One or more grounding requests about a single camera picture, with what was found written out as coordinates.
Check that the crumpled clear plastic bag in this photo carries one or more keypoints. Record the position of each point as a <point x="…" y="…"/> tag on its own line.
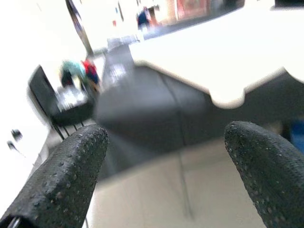
<point x="71" y="97"/>

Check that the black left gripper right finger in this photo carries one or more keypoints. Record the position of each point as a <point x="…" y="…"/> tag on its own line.
<point x="273" y="171"/>

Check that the white plastic table top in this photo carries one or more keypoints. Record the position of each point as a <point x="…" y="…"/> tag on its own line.
<point x="213" y="52"/>

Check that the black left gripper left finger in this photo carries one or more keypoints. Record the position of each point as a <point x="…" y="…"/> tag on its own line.
<point x="59" y="183"/>

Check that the black fabric bag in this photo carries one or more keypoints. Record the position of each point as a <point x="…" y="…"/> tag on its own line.
<point x="42" y="95"/>

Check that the small black wall plug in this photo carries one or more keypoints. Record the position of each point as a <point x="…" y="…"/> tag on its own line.
<point x="10" y="143"/>

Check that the red garment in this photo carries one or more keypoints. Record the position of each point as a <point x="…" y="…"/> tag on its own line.
<point x="90" y="70"/>

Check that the teal cloth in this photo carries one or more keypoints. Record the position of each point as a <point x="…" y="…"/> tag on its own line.
<point x="72" y="67"/>

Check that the black tablecloth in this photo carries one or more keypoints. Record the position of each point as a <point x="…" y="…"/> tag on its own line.
<point x="147" y="107"/>

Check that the blue box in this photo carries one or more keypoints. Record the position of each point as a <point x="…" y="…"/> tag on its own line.
<point x="297" y="133"/>

